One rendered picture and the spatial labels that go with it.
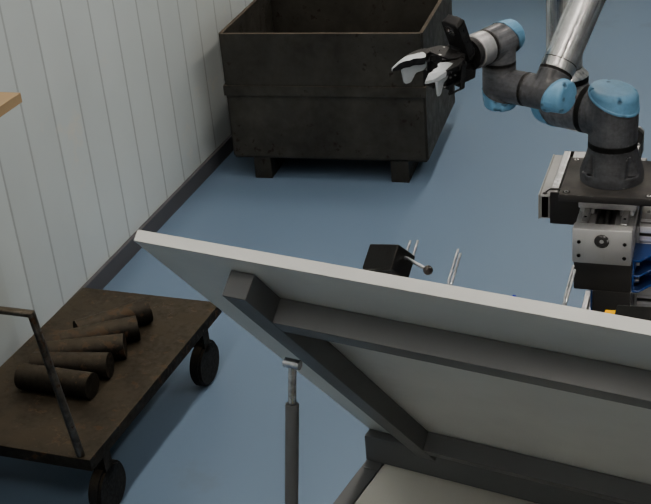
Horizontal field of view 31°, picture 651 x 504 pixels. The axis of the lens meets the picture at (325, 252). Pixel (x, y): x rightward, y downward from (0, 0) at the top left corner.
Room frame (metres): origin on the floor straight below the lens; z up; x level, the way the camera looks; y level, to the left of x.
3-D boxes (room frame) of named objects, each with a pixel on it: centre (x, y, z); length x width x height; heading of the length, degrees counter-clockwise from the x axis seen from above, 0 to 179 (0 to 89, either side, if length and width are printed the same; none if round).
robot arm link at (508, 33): (2.51, -0.42, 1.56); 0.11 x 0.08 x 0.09; 134
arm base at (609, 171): (2.60, -0.71, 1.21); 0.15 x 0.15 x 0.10
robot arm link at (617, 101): (2.61, -0.70, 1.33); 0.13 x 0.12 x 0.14; 44
